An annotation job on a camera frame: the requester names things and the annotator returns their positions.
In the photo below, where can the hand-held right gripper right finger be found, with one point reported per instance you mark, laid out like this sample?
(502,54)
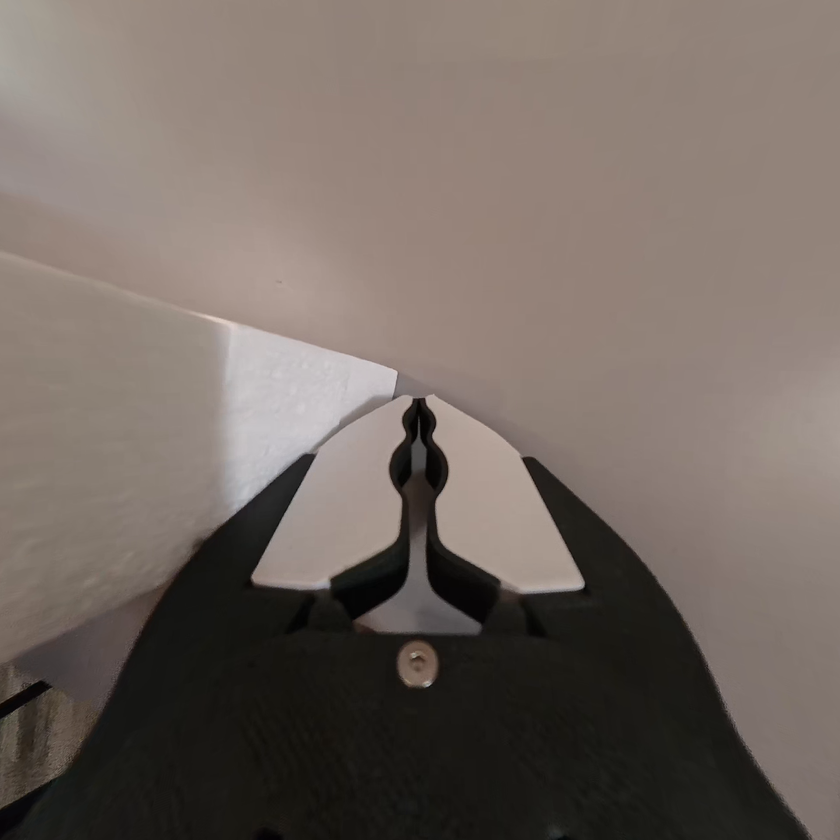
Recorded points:
(505,512)

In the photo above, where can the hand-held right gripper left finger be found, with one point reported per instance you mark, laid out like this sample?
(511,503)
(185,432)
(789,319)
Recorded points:
(328,512)

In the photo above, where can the white foam cube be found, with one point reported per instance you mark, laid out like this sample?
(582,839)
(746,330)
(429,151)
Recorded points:
(131,426)

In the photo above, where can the grey desk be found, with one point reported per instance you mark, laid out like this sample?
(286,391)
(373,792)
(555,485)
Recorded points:
(525,197)

